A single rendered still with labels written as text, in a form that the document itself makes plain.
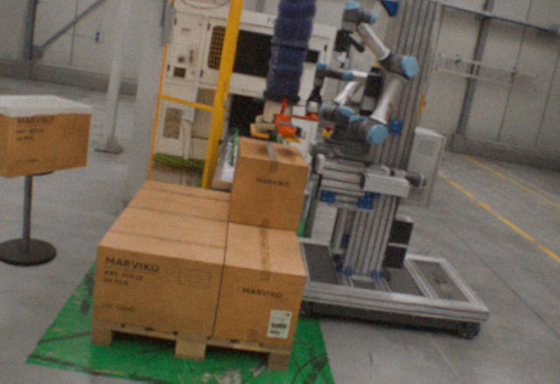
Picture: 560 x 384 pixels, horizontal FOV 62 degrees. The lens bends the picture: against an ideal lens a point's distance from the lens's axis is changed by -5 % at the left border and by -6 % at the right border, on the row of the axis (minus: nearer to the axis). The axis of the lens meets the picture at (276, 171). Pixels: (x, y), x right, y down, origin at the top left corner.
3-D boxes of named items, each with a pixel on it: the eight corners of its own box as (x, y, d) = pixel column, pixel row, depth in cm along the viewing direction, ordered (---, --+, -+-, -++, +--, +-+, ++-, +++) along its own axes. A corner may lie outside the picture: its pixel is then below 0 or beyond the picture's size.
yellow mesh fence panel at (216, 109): (136, 194, 477) (166, -28, 430) (144, 193, 485) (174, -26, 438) (201, 224, 431) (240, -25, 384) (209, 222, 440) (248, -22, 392)
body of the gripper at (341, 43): (332, 52, 261) (336, 29, 258) (347, 54, 261) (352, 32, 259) (334, 52, 253) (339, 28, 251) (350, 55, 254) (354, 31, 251)
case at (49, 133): (48, 151, 337) (52, 95, 328) (87, 166, 320) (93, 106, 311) (-32, 161, 284) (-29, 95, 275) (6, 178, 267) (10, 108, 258)
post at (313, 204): (300, 242, 431) (323, 129, 409) (308, 243, 432) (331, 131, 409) (301, 246, 424) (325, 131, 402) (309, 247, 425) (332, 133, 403)
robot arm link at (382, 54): (394, 61, 297) (347, 3, 271) (406, 63, 288) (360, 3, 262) (382, 75, 296) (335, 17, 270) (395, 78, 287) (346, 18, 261)
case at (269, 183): (230, 192, 348) (239, 137, 339) (286, 201, 352) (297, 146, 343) (229, 222, 290) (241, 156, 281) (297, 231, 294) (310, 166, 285)
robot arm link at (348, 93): (330, 115, 338) (374, 66, 357) (314, 109, 348) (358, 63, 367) (335, 127, 346) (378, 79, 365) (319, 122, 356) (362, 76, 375)
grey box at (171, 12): (165, 44, 408) (171, 8, 401) (171, 45, 408) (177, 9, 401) (161, 43, 388) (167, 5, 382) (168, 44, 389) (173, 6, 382)
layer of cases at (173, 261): (141, 233, 351) (147, 179, 342) (277, 254, 361) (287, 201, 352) (92, 318, 235) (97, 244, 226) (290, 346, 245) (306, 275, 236)
